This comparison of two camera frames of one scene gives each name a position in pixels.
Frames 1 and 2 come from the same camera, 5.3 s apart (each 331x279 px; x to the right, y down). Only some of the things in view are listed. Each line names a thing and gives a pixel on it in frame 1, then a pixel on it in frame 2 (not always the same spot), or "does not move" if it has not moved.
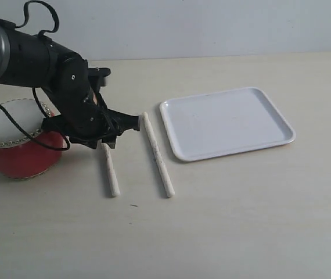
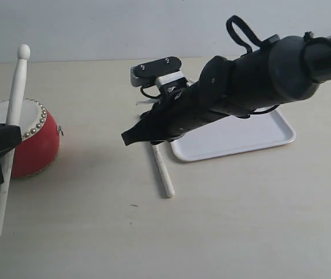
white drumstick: (114, 181) to (1, 198)
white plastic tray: (215, 124) does not move
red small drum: (9, 150) does not move
